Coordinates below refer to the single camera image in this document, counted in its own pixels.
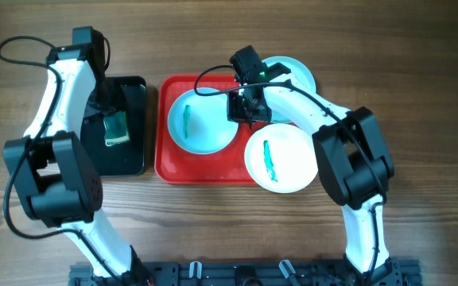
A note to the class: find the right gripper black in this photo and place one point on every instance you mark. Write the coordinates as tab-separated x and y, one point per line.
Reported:
233	114

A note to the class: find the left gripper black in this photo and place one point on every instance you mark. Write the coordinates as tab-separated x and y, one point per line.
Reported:
89	115

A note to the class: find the green yellow scrub sponge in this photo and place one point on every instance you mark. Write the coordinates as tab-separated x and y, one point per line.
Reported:
116	129

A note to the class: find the white plate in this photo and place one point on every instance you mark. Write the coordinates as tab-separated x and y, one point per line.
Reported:
281	158
302	73

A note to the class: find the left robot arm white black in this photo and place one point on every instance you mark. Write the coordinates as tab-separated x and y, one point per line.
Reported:
53	176

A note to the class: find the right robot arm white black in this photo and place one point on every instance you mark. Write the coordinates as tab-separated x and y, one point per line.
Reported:
354	163

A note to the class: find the black tray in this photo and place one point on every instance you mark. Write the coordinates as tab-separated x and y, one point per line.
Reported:
126	159

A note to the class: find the red tray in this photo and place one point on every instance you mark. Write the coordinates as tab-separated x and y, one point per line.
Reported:
177	166

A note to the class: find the black mounting rail base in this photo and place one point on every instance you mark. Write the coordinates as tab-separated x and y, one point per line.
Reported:
324	272

